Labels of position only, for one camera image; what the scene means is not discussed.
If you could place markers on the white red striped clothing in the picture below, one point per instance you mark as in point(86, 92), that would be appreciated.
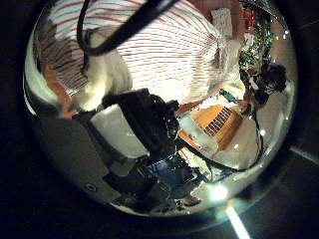
point(172, 56)

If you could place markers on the white and teal box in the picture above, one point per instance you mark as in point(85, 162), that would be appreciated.
point(228, 94)

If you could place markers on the orange wooden cabinet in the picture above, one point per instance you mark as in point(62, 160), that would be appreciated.
point(212, 116)

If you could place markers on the blue box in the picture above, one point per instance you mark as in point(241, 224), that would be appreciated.
point(169, 169)

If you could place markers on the bright ceiling lamp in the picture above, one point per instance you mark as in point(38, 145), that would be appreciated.
point(219, 192)

